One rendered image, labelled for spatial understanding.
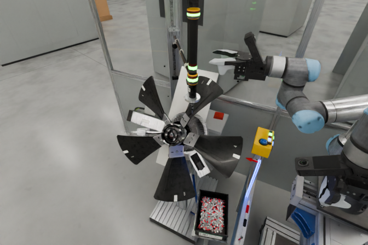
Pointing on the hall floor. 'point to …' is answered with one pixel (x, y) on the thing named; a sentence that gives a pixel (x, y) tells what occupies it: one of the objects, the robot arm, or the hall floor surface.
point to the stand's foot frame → (188, 221)
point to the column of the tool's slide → (168, 38)
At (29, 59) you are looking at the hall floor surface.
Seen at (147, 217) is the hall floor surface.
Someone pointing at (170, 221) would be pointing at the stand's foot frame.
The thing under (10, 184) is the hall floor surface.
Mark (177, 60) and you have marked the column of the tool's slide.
